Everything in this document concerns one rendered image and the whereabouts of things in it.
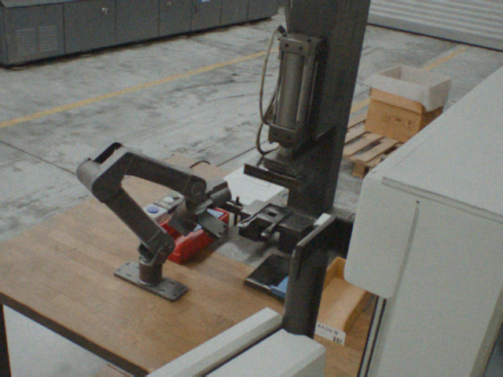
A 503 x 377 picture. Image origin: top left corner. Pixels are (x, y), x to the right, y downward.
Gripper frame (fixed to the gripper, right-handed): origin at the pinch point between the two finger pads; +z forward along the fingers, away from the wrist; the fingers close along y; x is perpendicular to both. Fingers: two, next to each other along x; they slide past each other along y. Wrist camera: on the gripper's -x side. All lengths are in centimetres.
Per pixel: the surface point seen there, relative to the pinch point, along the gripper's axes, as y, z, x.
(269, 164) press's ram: 22.8, -17.4, -11.3
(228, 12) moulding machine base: 530, 557, 99
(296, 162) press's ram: 27.4, -19.0, -17.2
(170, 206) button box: 8.8, 15.7, 5.2
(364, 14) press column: 72, -35, -10
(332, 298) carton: -1.0, -19.2, -43.6
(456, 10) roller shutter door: 775, 506, -209
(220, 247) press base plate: 1.6, 2.5, -13.8
